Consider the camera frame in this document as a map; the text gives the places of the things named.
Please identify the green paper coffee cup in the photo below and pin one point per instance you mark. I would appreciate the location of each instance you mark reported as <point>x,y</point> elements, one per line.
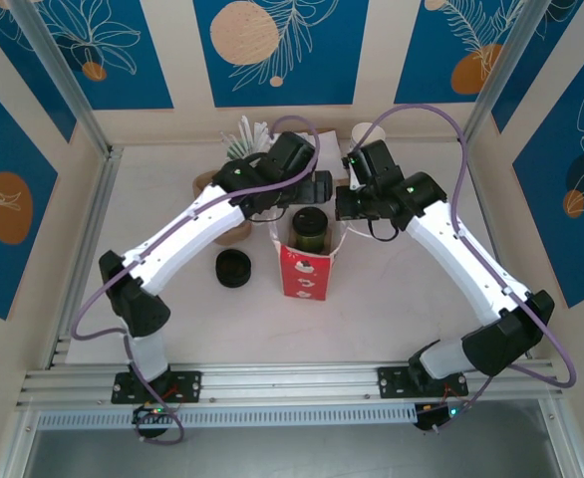
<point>309,240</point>

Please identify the red white paper bag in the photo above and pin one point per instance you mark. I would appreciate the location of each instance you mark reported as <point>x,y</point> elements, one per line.
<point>304,274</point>

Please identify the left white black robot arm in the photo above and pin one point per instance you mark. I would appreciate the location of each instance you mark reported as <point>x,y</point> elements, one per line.
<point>187,239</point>

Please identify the brown cardboard napkin box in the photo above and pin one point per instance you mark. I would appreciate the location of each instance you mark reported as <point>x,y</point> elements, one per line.
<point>342,175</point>

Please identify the white paper napkins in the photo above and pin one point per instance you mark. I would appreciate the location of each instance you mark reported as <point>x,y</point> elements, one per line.
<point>329,149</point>

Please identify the white wrapped straw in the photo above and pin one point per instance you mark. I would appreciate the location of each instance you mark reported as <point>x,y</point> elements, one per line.
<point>255,135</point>
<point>245,134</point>
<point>264,132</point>
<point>228,144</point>

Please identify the stack of paper cups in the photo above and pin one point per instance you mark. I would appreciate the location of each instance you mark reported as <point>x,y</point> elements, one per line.
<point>359,137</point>

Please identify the brown pulp cup carrier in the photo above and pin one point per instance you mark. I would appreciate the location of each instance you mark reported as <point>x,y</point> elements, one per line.
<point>204,181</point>

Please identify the stack of black cup lids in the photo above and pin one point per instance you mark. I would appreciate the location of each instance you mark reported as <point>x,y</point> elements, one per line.
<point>232,269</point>

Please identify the right small circuit board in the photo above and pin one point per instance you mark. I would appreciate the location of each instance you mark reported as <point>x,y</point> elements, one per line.
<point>436,418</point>

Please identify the small circuit board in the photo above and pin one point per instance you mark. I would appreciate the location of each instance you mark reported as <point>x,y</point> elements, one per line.
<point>436,418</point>
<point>150,415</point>

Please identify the left small circuit board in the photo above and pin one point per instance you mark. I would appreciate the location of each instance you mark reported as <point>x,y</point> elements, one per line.
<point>150,415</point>

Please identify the right aluminium frame post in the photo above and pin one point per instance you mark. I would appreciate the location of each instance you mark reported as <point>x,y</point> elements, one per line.
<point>501,65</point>

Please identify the aluminium frame post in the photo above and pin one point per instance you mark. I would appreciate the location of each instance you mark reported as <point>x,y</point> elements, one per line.
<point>58,74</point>
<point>501,65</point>

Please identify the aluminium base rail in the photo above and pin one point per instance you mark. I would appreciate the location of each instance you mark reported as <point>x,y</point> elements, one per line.
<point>292,381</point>

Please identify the right black mount plate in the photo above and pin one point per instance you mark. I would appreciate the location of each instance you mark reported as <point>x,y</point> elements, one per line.
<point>394,383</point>

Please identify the black mount plate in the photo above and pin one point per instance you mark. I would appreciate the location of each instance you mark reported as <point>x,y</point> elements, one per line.
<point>187,386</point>
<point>394,383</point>

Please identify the aluminium side rail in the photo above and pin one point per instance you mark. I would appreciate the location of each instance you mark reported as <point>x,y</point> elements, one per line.
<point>100,209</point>

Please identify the left black mount plate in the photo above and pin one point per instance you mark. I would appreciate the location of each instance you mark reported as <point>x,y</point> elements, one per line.
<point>187,386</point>

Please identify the left aluminium frame post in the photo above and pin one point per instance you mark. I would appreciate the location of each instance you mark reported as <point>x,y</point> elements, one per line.
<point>58,74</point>

